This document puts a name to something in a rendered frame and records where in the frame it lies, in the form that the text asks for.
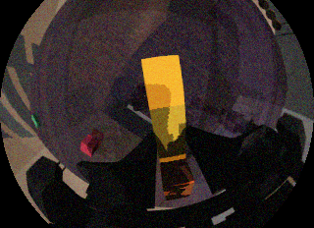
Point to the red square block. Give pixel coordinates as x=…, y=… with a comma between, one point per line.
x=89, y=145

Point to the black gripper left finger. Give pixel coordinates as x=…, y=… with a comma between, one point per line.
x=136, y=171

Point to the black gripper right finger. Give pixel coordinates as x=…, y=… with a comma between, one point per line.
x=217, y=155

